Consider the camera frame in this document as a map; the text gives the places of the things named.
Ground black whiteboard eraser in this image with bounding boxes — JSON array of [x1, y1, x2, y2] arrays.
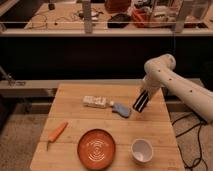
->
[[133, 90, 149, 113]]

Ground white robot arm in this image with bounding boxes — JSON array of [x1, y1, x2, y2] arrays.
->
[[142, 54, 213, 124]]

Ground orange ceramic plate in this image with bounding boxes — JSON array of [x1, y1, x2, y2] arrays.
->
[[77, 129, 116, 171]]

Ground white ceramic cup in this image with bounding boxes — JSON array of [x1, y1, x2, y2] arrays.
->
[[131, 139, 153, 164]]

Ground black bowl on bench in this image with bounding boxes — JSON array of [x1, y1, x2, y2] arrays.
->
[[107, 13, 131, 28]]

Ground orange container on bench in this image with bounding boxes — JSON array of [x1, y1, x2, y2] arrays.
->
[[131, 9, 149, 28]]

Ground red box on bench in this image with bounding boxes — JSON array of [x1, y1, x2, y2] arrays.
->
[[105, 0, 131, 13]]

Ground orange handled knife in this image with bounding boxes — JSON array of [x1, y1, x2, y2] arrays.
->
[[46, 122, 68, 148]]

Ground metal post left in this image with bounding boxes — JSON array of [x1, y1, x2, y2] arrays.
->
[[82, 0, 93, 34]]

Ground metal post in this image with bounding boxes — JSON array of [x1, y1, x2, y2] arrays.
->
[[82, 0, 93, 34], [173, 0, 194, 33]]

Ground metal post right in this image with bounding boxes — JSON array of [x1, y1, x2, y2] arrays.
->
[[173, 0, 194, 33]]

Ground black floor cables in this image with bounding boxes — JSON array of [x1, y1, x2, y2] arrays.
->
[[171, 111, 210, 171]]

